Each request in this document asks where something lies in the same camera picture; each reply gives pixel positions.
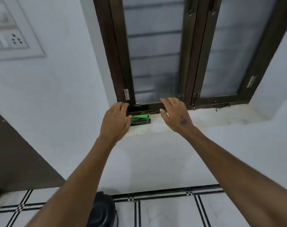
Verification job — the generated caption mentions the person's left hand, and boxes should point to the person's left hand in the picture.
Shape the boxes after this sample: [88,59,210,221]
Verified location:
[99,102,132,143]

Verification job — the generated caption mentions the person's right hand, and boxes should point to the person's right hand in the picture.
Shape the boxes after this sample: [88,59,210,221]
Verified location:
[160,97,195,136]

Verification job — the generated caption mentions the person's left forearm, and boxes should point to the person's left forearm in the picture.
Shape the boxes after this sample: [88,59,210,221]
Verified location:
[25,134,118,227]

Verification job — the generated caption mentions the person's right forearm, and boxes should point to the person's right forearm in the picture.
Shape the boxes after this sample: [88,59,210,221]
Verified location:
[180,126,287,227]

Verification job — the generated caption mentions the green and black box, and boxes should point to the green and black box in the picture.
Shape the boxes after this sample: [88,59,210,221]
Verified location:
[130,114,151,126]

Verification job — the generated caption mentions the metal window latch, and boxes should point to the metal window latch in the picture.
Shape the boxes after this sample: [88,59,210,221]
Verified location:
[191,92,201,109]

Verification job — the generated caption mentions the white stone window sill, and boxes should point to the white stone window sill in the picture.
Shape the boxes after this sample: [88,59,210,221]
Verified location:
[127,103,270,136]

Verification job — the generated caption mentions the frosted glass window pane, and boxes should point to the frosted glass window pane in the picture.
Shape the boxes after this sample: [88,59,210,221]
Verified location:
[122,0,186,105]
[200,0,279,98]

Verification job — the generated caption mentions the black round bin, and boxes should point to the black round bin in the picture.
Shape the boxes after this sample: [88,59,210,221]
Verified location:
[86,191,119,227]

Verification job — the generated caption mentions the brown wooden window frame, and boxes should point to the brown wooden window frame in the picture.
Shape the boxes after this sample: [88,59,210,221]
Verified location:
[92,0,287,114]

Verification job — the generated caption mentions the white electrical switch board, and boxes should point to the white electrical switch board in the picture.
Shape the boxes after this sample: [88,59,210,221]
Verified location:
[0,0,46,61]

